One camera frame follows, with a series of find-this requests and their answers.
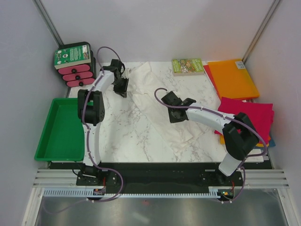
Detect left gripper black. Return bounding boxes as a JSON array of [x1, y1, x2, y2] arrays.
[[112, 76, 129, 97]]

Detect white t shirt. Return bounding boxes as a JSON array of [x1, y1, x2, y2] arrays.
[[128, 62, 210, 152]]

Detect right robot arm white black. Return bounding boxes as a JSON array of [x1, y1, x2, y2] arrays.
[[161, 91, 259, 186]]

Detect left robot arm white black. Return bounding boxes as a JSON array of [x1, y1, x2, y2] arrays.
[[77, 59, 129, 167]]

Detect black pink drawer stand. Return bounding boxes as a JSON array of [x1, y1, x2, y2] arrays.
[[56, 41, 96, 87]]

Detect light green book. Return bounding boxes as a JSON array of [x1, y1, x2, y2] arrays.
[[172, 58, 205, 76]]

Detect red folder under orange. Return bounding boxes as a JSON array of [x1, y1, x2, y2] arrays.
[[203, 65, 257, 102]]

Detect green book on stand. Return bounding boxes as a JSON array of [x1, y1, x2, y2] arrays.
[[54, 44, 91, 70]]

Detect orange plastic folder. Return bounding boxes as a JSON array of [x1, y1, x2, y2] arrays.
[[207, 59, 260, 100]]

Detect green plastic tray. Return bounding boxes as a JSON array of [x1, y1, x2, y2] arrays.
[[34, 98, 85, 161]]

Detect magenta folded t shirt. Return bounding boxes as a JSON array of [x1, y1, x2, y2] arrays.
[[218, 97, 274, 146]]

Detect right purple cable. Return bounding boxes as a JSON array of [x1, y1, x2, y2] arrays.
[[154, 88, 269, 204]]

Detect purple cable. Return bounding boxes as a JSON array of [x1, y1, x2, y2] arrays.
[[42, 46, 124, 215], [154, 88, 269, 204]]

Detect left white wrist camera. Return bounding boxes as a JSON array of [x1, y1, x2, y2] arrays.
[[122, 68, 131, 79]]

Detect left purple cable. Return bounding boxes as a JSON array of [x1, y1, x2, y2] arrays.
[[42, 46, 124, 215]]

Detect white slotted cable duct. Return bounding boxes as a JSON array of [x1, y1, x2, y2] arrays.
[[43, 188, 228, 198]]

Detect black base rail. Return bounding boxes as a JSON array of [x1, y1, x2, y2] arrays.
[[49, 161, 273, 195]]

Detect left aluminium frame post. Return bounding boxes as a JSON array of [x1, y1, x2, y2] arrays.
[[33, 0, 63, 47]]

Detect aluminium frame post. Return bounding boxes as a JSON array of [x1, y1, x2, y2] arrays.
[[33, 0, 63, 47], [242, 0, 282, 64]]

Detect right aluminium frame post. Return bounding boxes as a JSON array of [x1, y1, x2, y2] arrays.
[[242, 0, 282, 64]]

